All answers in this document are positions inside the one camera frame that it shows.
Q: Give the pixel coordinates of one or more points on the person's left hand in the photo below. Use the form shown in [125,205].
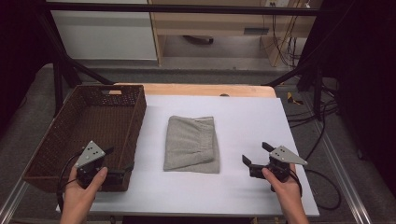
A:
[81,193]

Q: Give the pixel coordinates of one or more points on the person's right hand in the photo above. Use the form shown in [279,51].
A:
[286,189]

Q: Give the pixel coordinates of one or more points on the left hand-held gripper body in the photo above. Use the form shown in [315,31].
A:
[89,155]

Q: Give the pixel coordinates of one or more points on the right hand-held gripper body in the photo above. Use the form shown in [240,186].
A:
[283,157]

